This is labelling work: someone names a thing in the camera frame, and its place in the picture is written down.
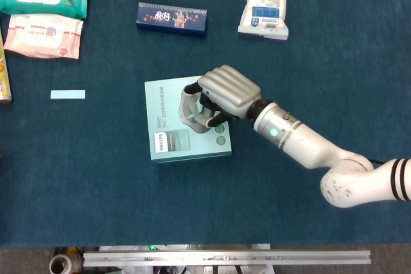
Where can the dark blue printed box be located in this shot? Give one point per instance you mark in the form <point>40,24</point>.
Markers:
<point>171,20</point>

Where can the white and blue snack bag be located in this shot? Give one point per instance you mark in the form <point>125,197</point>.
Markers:
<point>265,1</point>

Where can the green Philips speaker box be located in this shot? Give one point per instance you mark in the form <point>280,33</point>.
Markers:
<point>167,110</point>

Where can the yellow printed tube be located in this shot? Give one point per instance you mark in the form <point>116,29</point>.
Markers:
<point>4,78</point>

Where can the small light blue strip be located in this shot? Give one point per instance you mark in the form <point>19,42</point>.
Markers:
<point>67,94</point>

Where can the aluminium profile rail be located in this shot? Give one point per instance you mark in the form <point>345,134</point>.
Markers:
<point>224,258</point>

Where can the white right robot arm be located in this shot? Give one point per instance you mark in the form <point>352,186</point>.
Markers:
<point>308,145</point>

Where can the pink wet wipes pack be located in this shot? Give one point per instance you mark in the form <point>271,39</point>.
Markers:
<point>41,36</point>

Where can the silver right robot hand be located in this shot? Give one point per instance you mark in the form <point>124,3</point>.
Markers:
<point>229,89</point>

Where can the brown tape roll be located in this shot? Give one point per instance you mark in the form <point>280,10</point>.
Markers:
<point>61,263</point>

